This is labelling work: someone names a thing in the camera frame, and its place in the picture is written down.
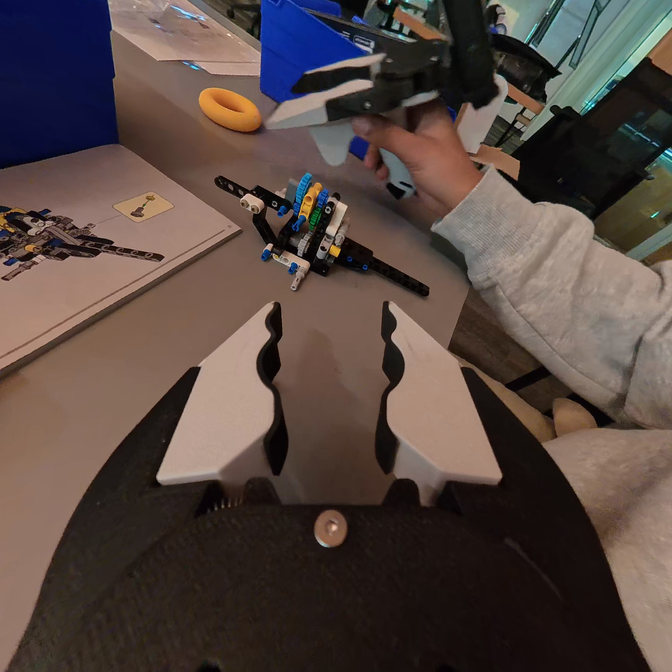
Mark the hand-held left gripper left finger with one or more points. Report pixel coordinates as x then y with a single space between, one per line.
225 409

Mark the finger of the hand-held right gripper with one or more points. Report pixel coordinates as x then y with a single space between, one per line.
336 71
299 113

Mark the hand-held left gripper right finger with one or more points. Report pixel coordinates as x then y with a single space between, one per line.
441 414

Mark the lego technic gear assembly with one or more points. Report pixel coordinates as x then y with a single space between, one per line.
315 231

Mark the person's right forearm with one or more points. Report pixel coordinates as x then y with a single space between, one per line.
551 273

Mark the lego instruction booklet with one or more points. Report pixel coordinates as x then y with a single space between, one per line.
105 273

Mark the person's right hand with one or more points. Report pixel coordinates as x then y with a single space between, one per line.
425 152

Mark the small blue plastic bin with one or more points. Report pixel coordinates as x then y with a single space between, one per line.
294 42

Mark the printed paper sheet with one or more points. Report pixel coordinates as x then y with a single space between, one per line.
225 68

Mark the black office chair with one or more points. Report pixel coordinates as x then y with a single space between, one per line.
577 157

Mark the person's grey sweatshirt torso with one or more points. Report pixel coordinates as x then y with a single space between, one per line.
619 498

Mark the large blue plastic bin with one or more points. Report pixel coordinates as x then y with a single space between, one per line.
52 78

